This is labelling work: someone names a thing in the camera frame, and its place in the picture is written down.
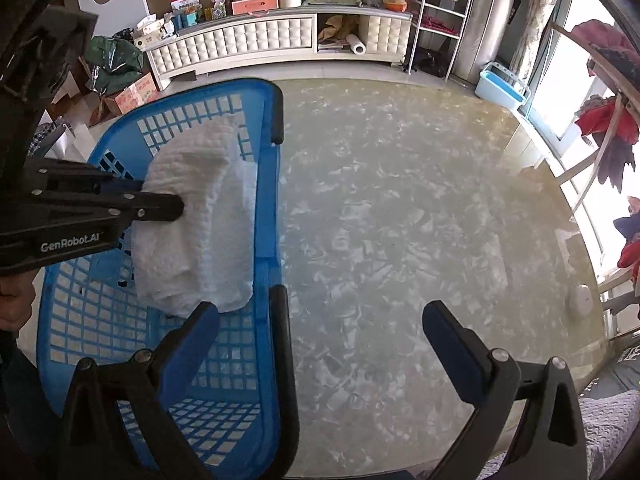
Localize blue plastic laundry basket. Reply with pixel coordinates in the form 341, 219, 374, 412
36, 77, 301, 480

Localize green plastic bag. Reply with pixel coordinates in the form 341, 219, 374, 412
86, 35, 146, 96

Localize white metal shelf rack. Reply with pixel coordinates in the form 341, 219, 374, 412
402, 0, 477, 81

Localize white round device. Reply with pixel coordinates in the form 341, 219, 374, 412
570, 284, 594, 317

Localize pink cloth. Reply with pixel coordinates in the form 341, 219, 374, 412
570, 19, 636, 66

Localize white tufted media cabinet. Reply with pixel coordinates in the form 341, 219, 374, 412
142, 6, 416, 92

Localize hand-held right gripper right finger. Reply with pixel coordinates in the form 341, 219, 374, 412
421, 300, 588, 480

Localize grey knit blanket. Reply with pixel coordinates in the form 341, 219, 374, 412
475, 395, 640, 480

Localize light blue plastic bin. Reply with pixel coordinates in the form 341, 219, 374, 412
474, 61, 532, 111

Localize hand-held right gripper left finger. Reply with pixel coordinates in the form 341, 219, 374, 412
60, 301, 221, 480

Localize yellow brown cloth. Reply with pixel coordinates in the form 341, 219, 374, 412
319, 15, 358, 43

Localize cardboard box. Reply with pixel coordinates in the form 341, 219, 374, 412
102, 72, 160, 116

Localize hanging clothes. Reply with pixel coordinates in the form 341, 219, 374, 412
614, 197, 640, 271

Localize pink box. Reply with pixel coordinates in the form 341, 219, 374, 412
231, 0, 279, 16

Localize white towel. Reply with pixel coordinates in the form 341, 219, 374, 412
131, 119, 261, 318

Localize clothes drying rack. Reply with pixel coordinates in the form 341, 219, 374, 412
550, 20, 640, 341

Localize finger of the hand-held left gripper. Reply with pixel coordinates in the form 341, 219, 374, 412
30, 190, 185, 226
22, 157, 148, 197

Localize tissue box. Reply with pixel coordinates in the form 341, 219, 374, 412
134, 16, 166, 36

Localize person's left hand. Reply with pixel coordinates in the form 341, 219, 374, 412
0, 272, 37, 332

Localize red hanging garment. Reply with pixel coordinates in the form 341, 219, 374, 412
575, 94, 640, 195

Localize patterned curtain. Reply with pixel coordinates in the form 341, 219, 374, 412
515, 0, 566, 86

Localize silver paper bag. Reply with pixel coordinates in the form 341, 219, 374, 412
50, 122, 96, 163

